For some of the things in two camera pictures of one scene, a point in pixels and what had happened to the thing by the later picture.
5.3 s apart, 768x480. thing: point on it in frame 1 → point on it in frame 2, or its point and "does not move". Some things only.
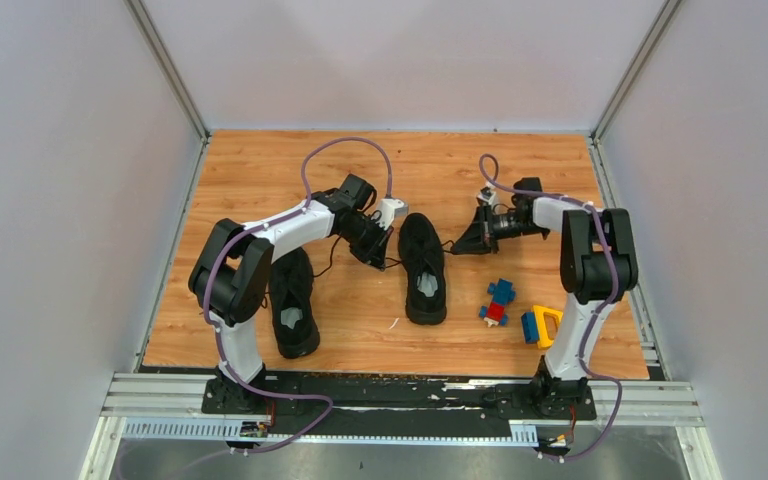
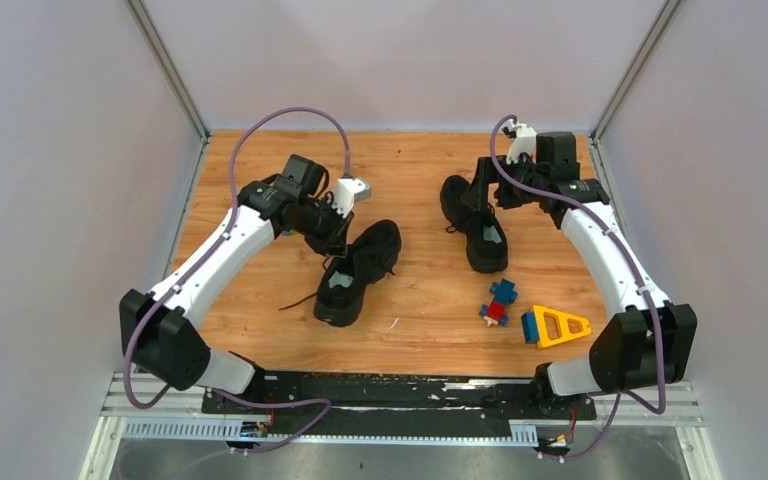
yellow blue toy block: x=533 y=326 does not move
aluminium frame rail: x=644 y=402 does not move
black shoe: x=422 y=262 → x=485 y=239
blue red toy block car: x=502 y=294 does not move
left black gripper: x=375 y=254 → x=334 y=243
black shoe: x=293 y=297 → x=371 y=257
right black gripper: x=480 y=237 → x=477 y=195
